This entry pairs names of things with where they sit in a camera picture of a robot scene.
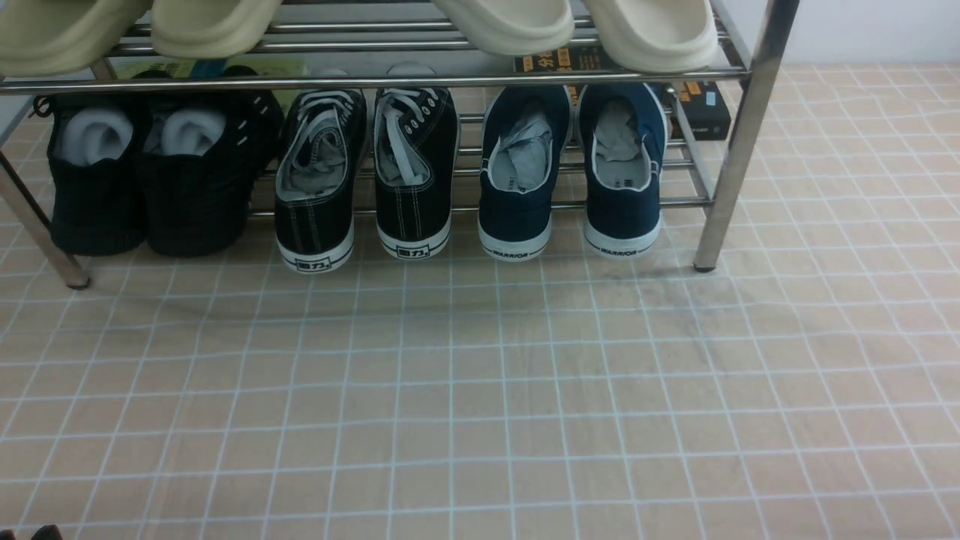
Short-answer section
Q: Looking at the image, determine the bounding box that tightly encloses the black canvas sneaker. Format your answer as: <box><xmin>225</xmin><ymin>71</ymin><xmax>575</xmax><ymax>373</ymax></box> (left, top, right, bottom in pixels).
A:
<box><xmin>373</xmin><ymin>88</ymin><xmax>461</xmax><ymax>260</ymax></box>
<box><xmin>274</xmin><ymin>89</ymin><xmax>370</xmax><ymax>275</ymax></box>

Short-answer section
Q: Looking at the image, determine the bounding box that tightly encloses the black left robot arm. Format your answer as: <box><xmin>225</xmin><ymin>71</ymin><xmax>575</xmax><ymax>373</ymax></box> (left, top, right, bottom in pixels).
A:
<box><xmin>0</xmin><ymin>525</ymin><xmax>63</xmax><ymax>540</ymax></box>

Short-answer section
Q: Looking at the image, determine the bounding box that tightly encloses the navy canvas shoe left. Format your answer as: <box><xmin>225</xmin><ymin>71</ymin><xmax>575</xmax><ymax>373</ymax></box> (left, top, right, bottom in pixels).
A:
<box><xmin>478</xmin><ymin>85</ymin><xmax>574</xmax><ymax>263</ymax></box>

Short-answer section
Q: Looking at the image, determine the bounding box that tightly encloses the navy canvas shoe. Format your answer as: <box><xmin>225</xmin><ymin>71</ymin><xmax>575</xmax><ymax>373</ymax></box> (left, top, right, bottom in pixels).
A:
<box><xmin>478</xmin><ymin>85</ymin><xmax>574</xmax><ymax>263</ymax></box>
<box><xmin>576</xmin><ymin>82</ymin><xmax>671</xmax><ymax>259</ymax></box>

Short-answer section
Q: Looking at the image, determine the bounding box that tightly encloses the navy canvas shoe right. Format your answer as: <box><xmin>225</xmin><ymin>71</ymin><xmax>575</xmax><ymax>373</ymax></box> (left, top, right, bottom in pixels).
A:
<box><xmin>576</xmin><ymin>82</ymin><xmax>671</xmax><ymax>259</ymax></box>

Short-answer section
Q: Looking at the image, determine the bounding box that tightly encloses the silver metal shoe rack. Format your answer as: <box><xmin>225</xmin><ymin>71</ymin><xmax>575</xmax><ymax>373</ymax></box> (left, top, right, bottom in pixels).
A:
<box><xmin>2</xmin><ymin>1</ymin><xmax>799</xmax><ymax>273</ymax></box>

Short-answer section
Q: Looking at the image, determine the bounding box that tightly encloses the cream slipper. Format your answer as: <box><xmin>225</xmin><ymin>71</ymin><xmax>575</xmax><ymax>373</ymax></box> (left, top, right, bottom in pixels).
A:
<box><xmin>583</xmin><ymin>1</ymin><xmax>718</xmax><ymax>73</ymax></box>
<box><xmin>433</xmin><ymin>0</ymin><xmax>575</xmax><ymax>57</ymax></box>

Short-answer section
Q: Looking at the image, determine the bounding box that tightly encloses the black orange box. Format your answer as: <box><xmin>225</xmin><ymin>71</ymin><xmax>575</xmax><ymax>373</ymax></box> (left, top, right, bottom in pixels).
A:
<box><xmin>513</xmin><ymin>45</ymin><xmax>733</xmax><ymax>141</ymax></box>

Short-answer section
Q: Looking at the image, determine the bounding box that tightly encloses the cream slipper far right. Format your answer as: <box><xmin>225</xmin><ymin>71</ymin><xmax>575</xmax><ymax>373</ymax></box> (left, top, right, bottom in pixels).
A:
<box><xmin>583</xmin><ymin>1</ymin><xmax>718</xmax><ymax>73</ymax></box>

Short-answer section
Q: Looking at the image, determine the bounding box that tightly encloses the black mesh sneaker right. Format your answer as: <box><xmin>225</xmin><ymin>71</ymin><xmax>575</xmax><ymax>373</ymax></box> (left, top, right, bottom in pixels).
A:
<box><xmin>134</xmin><ymin>90</ymin><xmax>284</xmax><ymax>259</ymax></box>

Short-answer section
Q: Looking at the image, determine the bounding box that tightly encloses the black mesh sneaker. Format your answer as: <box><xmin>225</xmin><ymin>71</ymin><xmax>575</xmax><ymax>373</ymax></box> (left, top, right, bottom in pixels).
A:
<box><xmin>33</xmin><ymin>94</ymin><xmax>149</xmax><ymax>257</ymax></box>
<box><xmin>134</xmin><ymin>90</ymin><xmax>284</xmax><ymax>259</ymax></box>

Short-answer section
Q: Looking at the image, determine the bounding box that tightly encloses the beige slipper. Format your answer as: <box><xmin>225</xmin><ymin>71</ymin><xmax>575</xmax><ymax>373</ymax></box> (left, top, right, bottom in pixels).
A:
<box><xmin>1</xmin><ymin>1</ymin><xmax>152</xmax><ymax>77</ymax></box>
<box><xmin>150</xmin><ymin>1</ymin><xmax>282</xmax><ymax>59</ymax></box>

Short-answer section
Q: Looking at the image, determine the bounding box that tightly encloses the black mesh sneaker left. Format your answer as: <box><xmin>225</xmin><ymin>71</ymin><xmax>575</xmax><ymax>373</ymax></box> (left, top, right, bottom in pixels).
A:
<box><xmin>33</xmin><ymin>94</ymin><xmax>149</xmax><ymax>257</ymax></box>

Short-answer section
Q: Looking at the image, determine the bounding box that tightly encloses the beige slipper far left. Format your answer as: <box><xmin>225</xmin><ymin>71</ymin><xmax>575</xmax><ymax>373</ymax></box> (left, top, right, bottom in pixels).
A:
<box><xmin>1</xmin><ymin>1</ymin><xmax>152</xmax><ymax>77</ymax></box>

